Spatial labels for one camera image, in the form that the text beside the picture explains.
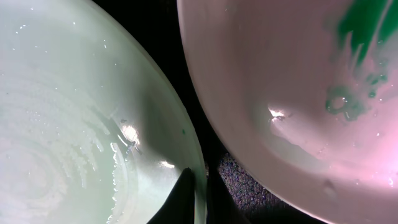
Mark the round black tray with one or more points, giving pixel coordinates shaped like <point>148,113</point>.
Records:
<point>154,24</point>

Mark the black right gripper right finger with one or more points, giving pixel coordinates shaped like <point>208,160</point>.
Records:
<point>220,204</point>

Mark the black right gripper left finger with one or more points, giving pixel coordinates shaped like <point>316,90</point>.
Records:
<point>179,207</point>

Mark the white plate with green stain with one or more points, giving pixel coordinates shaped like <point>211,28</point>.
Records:
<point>303,93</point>

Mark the mint green plate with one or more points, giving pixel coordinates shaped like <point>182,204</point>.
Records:
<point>92,131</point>

